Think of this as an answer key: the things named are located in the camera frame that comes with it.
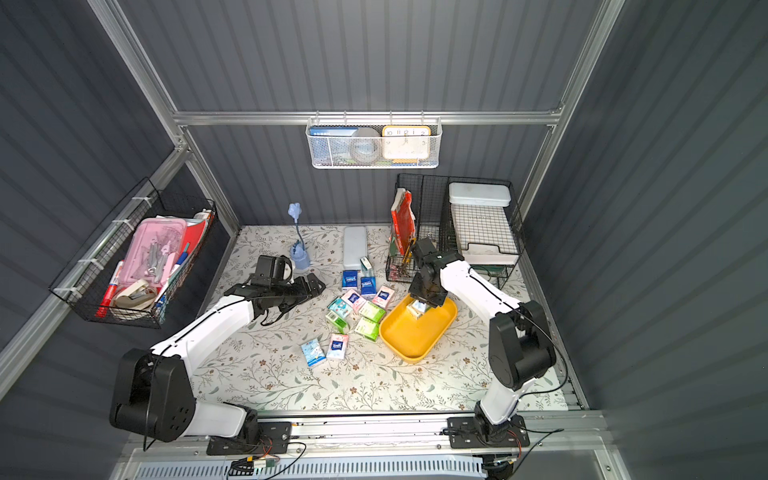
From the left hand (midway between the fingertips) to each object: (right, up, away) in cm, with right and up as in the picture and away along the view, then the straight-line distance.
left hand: (315, 292), depth 87 cm
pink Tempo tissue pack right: (+20, -3, +10) cm, 22 cm away
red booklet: (+27, +25, +28) cm, 46 cm away
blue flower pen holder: (-9, +11, +15) cm, 21 cm away
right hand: (+33, -1, +2) cm, 33 cm away
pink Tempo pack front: (+6, -16, 0) cm, 17 cm away
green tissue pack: (+16, -7, +7) cm, 19 cm away
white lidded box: (+52, +31, +12) cm, 62 cm away
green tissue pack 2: (+6, -9, +2) cm, 11 cm away
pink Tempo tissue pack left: (+10, -4, +9) cm, 14 cm away
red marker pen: (-39, 0, -24) cm, 46 cm away
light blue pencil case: (+8, +14, +26) cm, 30 cm away
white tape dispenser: (-33, +2, -22) cm, 40 cm away
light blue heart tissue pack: (0, -17, -2) cm, 18 cm away
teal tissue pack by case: (+14, +8, +14) cm, 21 cm away
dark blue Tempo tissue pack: (+8, +2, +15) cm, 17 cm away
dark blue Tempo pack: (+15, 0, +12) cm, 19 cm away
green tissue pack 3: (+15, -11, +2) cm, 19 cm away
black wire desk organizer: (+50, +23, +9) cm, 56 cm away
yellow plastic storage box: (+29, -15, +2) cm, 32 cm away
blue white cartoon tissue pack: (+30, -5, 0) cm, 30 cm away
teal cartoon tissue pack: (+6, -6, +7) cm, 11 cm away
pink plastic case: (-36, +12, -15) cm, 41 cm away
